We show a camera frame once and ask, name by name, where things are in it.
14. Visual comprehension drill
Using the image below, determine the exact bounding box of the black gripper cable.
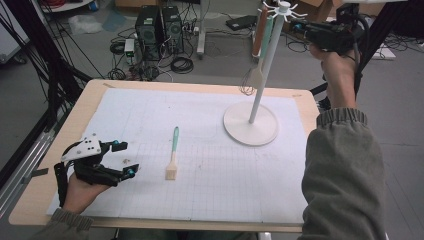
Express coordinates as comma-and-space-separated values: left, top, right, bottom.
54, 141, 83, 208
351, 14, 372, 97

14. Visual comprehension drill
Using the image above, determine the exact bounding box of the black computer tower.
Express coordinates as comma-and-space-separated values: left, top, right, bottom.
161, 5, 185, 55
134, 4, 164, 62

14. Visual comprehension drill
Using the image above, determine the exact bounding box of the white post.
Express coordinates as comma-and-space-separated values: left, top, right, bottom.
195, 0, 208, 60

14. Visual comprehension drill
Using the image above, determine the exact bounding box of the white utensil stand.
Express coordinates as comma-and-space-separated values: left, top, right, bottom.
222, 0, 309, 147

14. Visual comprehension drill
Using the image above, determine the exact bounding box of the white grid mat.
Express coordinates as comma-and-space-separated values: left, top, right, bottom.
46, 87, 313, 225

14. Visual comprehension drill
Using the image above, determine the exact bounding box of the cream pastry brush mint handle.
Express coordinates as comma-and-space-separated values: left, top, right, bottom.
165, 126, 180, 181

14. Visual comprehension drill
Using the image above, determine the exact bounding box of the white cabinet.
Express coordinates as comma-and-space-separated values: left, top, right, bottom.
0, 0, 31, 64

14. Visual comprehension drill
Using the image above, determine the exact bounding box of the steel whisk with wooden handle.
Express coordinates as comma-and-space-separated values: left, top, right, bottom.
240, 6, 270, 97

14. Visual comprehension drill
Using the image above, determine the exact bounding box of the flat black device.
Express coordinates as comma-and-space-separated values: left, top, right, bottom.
225, 14, 258, 32

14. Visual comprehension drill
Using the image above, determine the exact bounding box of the brown cardboard box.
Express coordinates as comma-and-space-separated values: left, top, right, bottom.
283, 0, 338, 33

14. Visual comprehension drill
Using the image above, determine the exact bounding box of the cream spatula with mint handle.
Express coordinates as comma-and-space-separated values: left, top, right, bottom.
248, 15, 276, 91

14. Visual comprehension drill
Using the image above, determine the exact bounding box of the small white device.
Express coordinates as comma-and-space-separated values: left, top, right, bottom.
123, 38, 136, 65

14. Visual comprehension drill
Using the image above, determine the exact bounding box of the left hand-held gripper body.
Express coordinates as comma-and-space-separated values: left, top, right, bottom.
60, 133, 126, 187

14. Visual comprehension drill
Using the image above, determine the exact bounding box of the aluminium rail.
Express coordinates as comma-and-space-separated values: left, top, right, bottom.
0, 109, 57, 218

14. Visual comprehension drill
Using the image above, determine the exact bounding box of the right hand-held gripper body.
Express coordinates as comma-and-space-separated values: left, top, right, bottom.
301, 0, 408, 56

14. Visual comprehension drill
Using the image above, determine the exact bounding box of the white board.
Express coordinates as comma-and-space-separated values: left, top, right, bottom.
370, 44, 398, 61

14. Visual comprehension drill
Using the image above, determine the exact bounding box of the black metal frame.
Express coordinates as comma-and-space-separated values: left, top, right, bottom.
0, 0, 94, 191
309, 0, 424, 111

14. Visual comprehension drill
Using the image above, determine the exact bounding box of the clear plastic bag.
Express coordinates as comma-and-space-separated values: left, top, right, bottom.
68, 14, 104, 36

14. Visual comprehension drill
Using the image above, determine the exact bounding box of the person's right hand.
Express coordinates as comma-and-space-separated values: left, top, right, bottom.
308, 44, 360, 110

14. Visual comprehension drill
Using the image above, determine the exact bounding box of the coiled black cable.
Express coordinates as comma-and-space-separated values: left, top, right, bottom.
170, 56, 195, 75

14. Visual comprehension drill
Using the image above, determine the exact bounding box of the person's left hand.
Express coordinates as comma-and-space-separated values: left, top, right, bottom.
63, 174, 112, 214

